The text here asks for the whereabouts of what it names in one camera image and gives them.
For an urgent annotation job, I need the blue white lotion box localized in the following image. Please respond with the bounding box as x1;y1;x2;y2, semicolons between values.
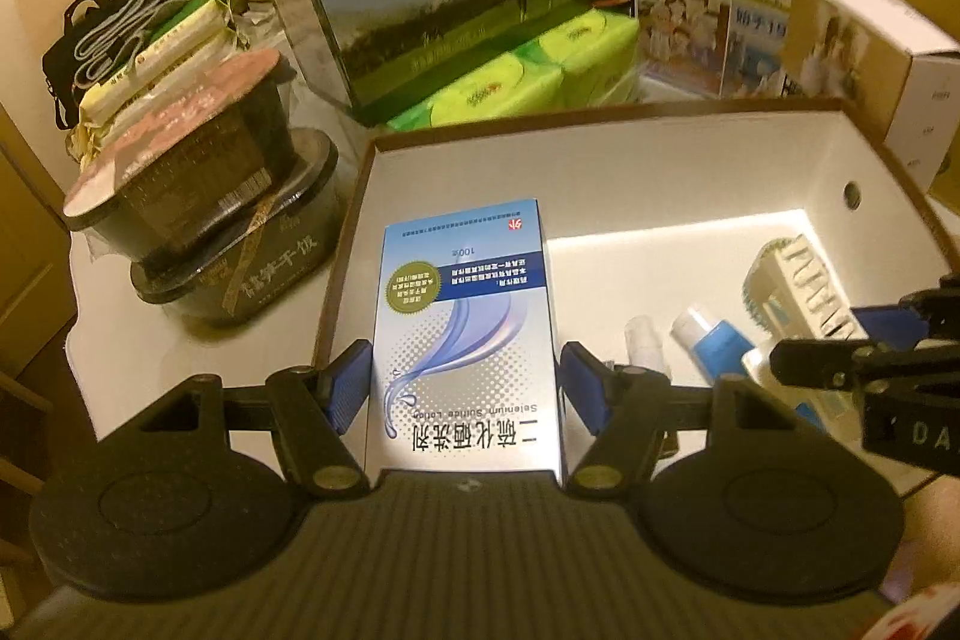
366;200;565;476

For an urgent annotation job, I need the lower black food bowl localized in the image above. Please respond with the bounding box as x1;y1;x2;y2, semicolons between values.
130;128;345;328

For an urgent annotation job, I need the stack of flat packets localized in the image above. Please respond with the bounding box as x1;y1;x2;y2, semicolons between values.
67;0;242;166

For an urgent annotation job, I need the green tissue pack right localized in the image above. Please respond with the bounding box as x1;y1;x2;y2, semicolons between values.
514;10;640;110

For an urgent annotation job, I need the green tissue pack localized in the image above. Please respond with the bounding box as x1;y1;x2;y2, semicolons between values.
514;10;640;110
387;52;563;131

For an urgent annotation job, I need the black food bowl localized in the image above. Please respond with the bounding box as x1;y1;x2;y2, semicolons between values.
130;128;345;328
64;47;296;268

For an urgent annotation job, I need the brown open shoebox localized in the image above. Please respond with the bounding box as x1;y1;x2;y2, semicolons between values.
310;97;960;499

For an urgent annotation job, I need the black bag with cords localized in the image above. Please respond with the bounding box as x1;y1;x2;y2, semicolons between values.
41;0;187;131

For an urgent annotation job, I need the blue white tube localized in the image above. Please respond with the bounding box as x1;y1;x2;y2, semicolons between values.
670;305;754;385

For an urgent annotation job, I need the white ampoule tray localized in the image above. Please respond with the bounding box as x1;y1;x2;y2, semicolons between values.
766;236;867;341

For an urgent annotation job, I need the green tissue pack left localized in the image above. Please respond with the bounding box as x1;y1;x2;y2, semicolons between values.
387;52;563;131

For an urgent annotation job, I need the upper black food bowl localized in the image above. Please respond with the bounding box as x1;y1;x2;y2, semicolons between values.
64;47;296;268

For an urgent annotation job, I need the teal round hairbrush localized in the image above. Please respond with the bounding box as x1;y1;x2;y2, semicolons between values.
742;237;791;336

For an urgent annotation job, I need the white printed carton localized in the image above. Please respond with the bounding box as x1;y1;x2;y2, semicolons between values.
781;0;958;190

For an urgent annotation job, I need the clear small spray bottle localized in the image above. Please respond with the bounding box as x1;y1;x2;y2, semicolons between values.
625;315;670;377

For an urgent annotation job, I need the wooden cabinet door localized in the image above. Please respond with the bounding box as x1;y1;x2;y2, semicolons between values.
2;110;76;377

